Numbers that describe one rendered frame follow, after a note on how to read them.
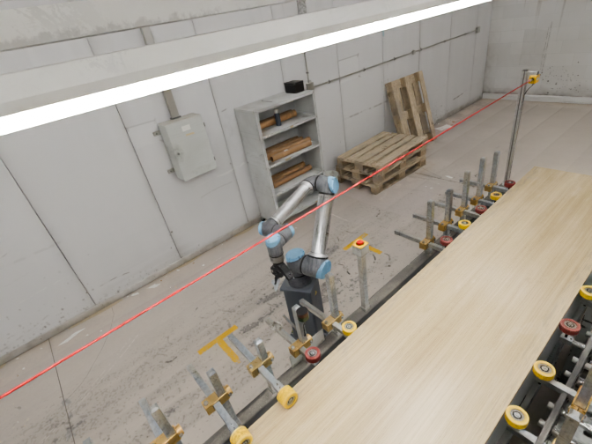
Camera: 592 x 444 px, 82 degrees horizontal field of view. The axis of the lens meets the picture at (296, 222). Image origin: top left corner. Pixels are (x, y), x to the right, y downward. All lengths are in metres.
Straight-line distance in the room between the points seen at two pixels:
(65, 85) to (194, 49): 0.24
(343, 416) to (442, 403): 0.42
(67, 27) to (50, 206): 3.20
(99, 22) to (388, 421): 1.60
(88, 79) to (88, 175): 3.14
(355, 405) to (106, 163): 3.10
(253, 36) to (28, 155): 3.09
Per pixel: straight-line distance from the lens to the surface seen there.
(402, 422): 1.69
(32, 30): 0.73
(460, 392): 1.79
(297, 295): 2.70
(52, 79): 0.71
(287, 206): 2.28
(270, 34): 0.88
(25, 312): 4.26
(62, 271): 4.11
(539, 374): 1.93
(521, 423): 1.77
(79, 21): 0.74
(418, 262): 2.68
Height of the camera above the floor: 2.39
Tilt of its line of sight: 31 degrees down
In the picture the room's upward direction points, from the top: 11 degrees counter-clockwise
